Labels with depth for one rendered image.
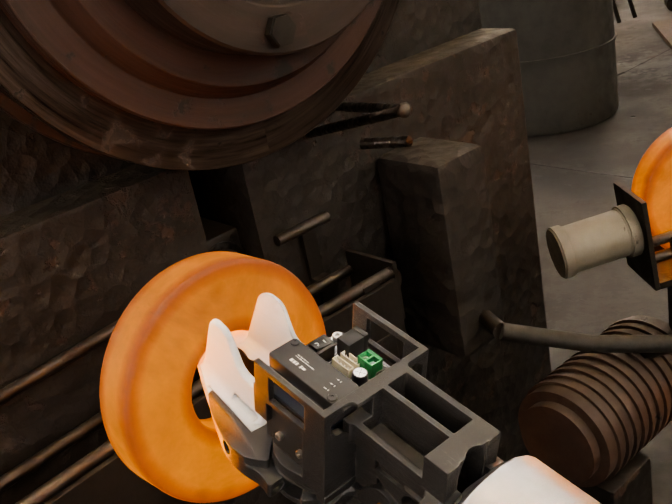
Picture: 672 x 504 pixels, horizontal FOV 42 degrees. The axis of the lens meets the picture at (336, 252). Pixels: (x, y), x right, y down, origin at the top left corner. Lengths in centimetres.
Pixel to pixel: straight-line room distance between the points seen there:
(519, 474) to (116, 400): 23
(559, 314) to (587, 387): 123
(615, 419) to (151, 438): 61
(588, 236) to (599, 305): 129
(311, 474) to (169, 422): 11
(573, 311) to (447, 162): 136
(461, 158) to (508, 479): 59
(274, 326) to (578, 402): 55
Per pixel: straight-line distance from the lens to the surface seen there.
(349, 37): 80
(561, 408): 100
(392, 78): 101
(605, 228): 99
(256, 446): 47
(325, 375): 43
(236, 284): 53
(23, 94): 66
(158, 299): 51
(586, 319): 221
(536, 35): 345
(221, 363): 50
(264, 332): 52
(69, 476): 75
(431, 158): 94
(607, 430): 100
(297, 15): 68
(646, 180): 99
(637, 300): 228
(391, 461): 41
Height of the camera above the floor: 110
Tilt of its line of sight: 23 degrees down
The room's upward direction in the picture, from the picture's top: 12 degrees counter-clockwise
